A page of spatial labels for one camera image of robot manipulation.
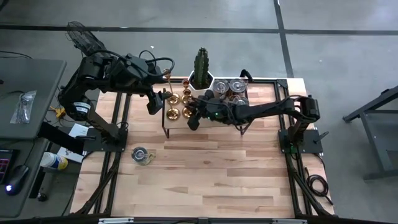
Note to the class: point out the black table clamp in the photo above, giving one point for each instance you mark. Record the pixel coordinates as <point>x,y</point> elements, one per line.
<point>246,74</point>

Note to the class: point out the green cactus plant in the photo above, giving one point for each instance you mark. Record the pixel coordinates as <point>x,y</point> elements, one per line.
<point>201,67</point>

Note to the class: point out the silver bracket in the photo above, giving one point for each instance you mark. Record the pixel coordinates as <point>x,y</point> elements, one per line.
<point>116,220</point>
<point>289,221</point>

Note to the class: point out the yellow plug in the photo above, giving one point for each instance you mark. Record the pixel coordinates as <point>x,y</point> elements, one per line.
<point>59,112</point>

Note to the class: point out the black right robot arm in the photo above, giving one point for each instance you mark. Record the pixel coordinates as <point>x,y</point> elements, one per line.
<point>267,109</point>

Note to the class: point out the clear plastic bag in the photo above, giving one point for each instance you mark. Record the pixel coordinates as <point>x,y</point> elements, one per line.
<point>23,107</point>

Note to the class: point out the black device purple lights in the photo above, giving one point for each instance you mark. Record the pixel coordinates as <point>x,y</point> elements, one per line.
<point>5,165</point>

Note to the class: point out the black floor fan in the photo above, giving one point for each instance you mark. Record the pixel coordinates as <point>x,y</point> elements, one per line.
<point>81,35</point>

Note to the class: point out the black caster wheel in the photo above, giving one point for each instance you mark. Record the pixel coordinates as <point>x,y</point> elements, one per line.
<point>42,197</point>

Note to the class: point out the grey side desk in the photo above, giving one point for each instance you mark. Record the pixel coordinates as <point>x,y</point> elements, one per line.
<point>31,74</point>

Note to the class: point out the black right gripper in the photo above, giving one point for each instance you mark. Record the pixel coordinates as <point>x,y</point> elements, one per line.
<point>217,110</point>

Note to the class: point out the wooden shelf black metal frame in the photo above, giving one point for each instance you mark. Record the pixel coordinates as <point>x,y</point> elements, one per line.
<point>177,124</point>

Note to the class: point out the medium gold candlestick holder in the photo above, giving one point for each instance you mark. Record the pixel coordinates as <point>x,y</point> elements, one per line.
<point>173,114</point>

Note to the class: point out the black metal table frame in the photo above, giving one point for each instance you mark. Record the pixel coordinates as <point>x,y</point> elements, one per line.
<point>264,81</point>

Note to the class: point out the tall gold candlestick holder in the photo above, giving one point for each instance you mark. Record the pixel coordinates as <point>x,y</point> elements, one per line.
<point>173,99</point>

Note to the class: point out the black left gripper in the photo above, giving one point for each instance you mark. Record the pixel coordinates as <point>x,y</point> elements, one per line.
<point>154,91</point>

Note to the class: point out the white hexagonal plant pot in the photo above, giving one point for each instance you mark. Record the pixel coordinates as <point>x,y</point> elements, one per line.
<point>190,81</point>

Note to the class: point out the black metal stand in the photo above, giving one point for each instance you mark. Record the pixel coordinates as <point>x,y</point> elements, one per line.
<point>377,100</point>

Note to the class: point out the white paper sheet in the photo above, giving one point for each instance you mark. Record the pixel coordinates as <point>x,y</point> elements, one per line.
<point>77,130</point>

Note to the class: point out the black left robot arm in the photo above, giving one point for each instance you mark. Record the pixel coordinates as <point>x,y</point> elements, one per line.
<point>102,70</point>

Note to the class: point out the white canister yellow lid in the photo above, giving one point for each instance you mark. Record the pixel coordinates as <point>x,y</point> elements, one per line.
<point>53,160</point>

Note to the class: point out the clear candle jar yellow tag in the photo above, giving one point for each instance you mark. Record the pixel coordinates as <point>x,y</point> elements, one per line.
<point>140,154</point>

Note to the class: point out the black computer mouse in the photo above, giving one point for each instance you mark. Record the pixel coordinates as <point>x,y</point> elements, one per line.
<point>16,180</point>

